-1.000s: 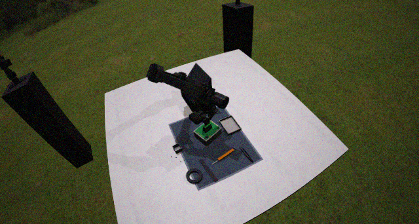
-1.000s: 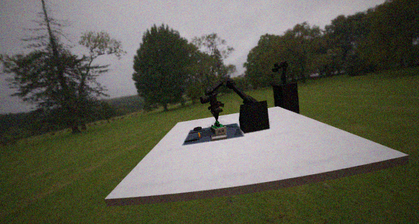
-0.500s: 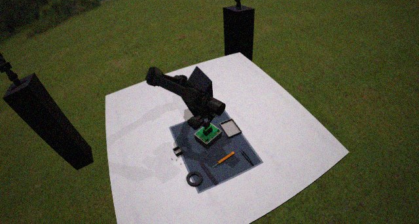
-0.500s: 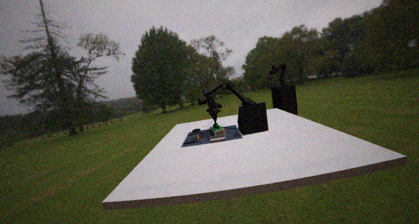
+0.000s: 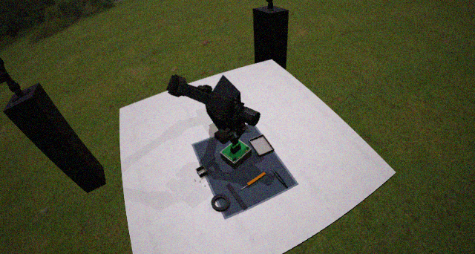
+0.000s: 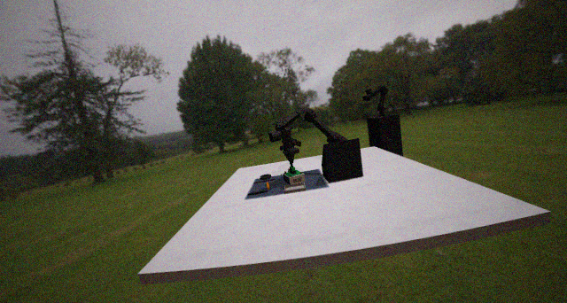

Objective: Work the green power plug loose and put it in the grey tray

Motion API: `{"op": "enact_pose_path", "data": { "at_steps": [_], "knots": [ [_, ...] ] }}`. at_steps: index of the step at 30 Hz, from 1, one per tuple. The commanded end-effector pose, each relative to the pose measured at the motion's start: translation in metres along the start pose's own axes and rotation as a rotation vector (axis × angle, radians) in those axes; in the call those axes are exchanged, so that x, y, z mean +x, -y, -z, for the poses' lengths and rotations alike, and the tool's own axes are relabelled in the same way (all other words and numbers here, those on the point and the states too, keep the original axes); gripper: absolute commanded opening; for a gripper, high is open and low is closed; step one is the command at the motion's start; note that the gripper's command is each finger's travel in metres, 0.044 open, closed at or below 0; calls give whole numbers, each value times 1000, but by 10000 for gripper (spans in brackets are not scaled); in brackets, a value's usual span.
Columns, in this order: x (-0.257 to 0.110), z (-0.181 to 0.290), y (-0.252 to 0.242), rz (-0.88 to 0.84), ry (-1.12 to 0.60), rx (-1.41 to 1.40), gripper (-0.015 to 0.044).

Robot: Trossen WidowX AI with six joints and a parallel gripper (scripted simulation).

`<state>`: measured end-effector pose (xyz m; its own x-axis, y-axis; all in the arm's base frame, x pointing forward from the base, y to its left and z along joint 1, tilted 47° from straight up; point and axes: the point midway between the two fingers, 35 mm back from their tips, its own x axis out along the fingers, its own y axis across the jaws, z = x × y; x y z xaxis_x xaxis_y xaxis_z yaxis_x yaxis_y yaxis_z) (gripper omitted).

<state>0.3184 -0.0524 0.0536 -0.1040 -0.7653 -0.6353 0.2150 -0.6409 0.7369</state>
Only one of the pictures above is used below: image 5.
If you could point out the dark blue work mat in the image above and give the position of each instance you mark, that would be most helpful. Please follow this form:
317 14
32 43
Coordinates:
220 173

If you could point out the green power plug with dark wires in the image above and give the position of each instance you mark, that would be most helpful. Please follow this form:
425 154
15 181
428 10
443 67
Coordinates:
235 144

